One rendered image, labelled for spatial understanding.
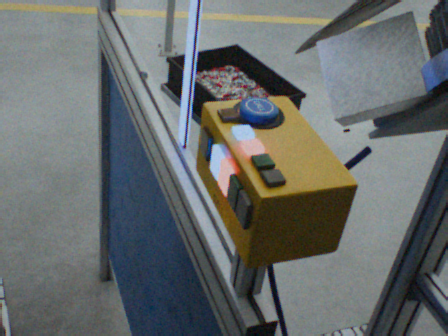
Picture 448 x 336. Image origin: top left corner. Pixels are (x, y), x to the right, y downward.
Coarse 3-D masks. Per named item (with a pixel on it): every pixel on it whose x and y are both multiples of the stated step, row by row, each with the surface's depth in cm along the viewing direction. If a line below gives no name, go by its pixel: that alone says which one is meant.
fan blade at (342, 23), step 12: (360, 0) 107; (372, 0) 102; (384, 0) 98; (396, 0) 96; (348, 12) 107; (360, 12) 102; (372, 12) 99; (336, 24) 107; (348, 24) 102; (312, 36) 111; (324, 36) 106; (300, 48) 109
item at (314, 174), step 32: (224, 128) 57; (256, 128) 58; (288, 128) 59; (288, 160) 54; (320, 160) 55; (256, 192) 50; (288, 192) 51; (320, 192) 52; (352, 192) 53; (224, 224) 59; (256, 224) 52; (288, 224) 53; (320, 224) 54; (256, 256) 54; (288, 256) 56
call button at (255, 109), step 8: (240, 104) 60; (248, 104) 60; (256, 104) 60; (264, 104) 60; (272, 104) 60; (240, 112) 59; (248, 112) 59; (256, 112) 59; (264, 112) 59; (272, 112) 59; (248, 120) 59; (256, 120) 58; (264, 120) 58; (272, 120) 59
